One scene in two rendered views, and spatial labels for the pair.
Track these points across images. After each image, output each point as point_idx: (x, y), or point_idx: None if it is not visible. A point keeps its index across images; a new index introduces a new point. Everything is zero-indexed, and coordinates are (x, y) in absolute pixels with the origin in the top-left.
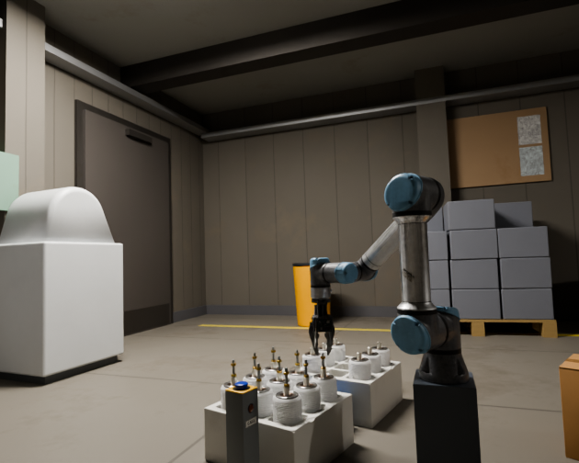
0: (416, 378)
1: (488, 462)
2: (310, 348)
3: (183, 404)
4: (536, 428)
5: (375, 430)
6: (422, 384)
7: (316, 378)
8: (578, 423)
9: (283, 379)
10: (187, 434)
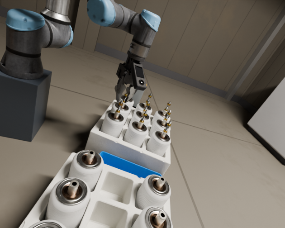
0: (45, 75)
1: None
2: (163, 178)
3: (242, 216)
4: None
5: None
6: (45, 69)
7: (119, 114)
8: None
9: (141, 116)
10: (189, 167)
